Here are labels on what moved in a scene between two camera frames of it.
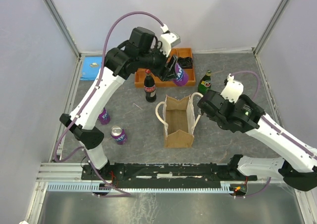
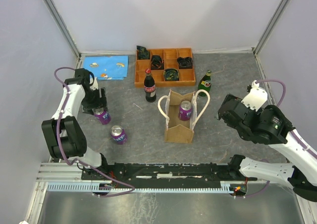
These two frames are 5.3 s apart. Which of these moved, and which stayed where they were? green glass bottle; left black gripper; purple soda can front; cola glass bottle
Moved: left black gripper
Stayed: green glass bottle; purple soda can front; cola glass bottle
